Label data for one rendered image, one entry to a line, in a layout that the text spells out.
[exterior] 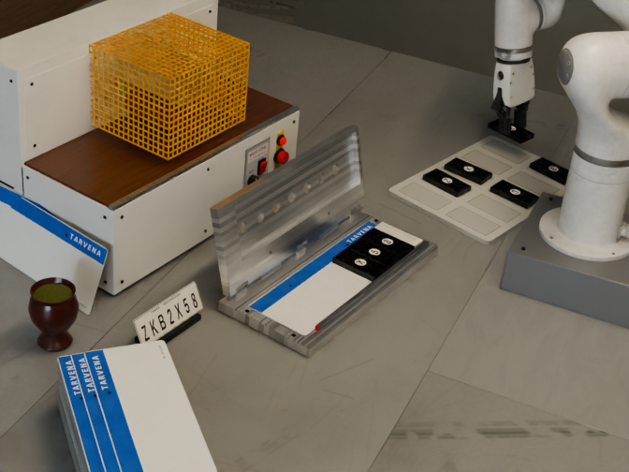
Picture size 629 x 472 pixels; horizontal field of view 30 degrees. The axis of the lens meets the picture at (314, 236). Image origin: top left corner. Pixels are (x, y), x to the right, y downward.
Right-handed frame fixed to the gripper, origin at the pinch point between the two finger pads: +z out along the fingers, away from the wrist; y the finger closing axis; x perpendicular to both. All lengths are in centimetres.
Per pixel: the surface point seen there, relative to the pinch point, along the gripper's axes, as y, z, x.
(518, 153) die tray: 1.7, 7.9, -0.4
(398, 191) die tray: -34.7, 6.8, 4.5
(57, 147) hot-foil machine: -101, -18, 30
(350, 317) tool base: -76, 11, -21
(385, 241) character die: -54, 7, -10
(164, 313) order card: -105, 5, -3
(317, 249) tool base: -66, 7, -2
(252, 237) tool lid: -83, -2, -4
